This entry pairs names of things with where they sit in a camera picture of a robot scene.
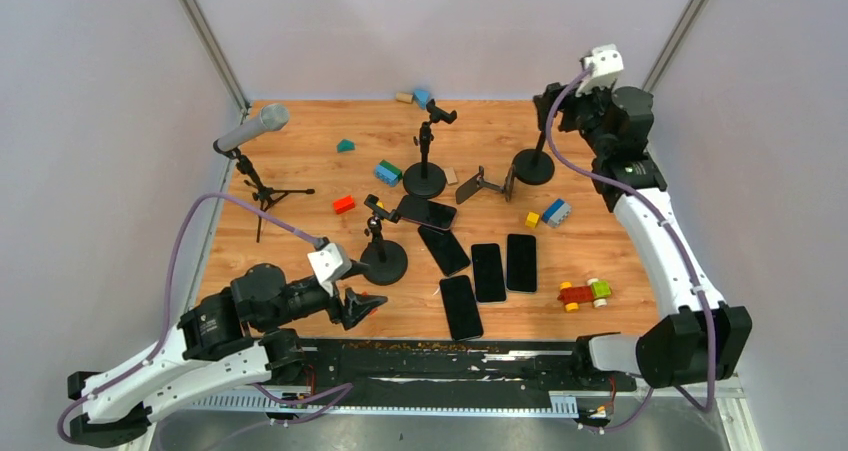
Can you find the red wooden block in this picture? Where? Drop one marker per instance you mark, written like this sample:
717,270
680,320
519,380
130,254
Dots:
343,204

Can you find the black round pole stand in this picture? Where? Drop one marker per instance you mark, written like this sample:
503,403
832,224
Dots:
534,166

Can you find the black microphone tripod stand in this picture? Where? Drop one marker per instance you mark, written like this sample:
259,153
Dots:
267,197

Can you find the small yellow cube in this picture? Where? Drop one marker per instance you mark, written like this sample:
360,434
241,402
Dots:
532,220

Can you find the purple-edged phone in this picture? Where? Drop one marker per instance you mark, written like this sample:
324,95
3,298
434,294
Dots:
428,213

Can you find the teal triangular block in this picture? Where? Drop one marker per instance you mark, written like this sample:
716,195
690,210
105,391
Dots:
345,145

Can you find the blue triangular block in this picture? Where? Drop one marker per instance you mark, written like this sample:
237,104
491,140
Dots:
421,97

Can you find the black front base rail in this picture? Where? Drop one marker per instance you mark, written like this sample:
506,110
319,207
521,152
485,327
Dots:
436,376

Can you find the black stand of phone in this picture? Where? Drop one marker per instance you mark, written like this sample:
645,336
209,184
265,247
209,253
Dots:
425,179

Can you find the red lego toy car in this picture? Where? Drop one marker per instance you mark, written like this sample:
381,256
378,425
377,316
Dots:
595,292

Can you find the black ball-joint phone stand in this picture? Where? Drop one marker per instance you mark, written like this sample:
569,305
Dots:
387,260

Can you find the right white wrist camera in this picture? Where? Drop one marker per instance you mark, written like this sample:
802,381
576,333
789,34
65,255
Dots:
604,64

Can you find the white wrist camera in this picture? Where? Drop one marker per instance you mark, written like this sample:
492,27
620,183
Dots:
604,64
329,264

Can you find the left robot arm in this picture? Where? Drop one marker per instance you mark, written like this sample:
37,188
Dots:
239,336

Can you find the blue grey lego brick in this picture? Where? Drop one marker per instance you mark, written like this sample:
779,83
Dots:
556,213

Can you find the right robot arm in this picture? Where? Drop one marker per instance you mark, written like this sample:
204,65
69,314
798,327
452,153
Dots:
699,338

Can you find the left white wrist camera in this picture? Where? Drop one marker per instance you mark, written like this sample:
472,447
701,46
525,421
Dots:
329,264

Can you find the blue green lego brick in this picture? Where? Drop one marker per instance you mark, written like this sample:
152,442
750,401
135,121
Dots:
388,173

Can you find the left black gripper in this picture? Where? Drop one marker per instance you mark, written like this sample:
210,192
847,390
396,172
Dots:
359,305

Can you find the beige wooden block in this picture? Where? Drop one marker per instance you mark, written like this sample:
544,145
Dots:
450,176

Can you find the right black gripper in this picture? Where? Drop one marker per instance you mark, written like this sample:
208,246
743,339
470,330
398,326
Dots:
568,100

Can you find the grey microphone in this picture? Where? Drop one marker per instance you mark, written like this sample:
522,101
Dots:
271,118

